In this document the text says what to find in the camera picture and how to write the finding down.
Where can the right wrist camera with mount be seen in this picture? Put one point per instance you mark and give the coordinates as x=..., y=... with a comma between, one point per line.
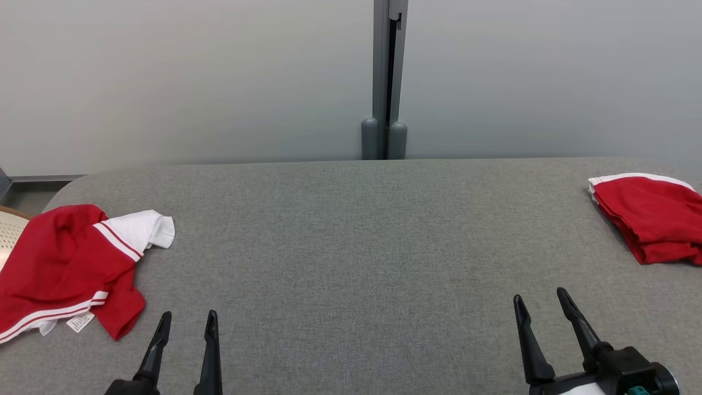
x=630, y=367

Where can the grey metal partition post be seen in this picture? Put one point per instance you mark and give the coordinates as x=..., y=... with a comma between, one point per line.
x=381, y=66

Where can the red white striped garment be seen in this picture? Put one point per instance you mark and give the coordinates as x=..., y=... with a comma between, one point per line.
x=60, y=258
x=652, y=219

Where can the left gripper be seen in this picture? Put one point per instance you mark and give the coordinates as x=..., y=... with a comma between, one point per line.
x=131, y=388

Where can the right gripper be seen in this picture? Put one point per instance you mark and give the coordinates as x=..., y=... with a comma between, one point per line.
x=570, y=387

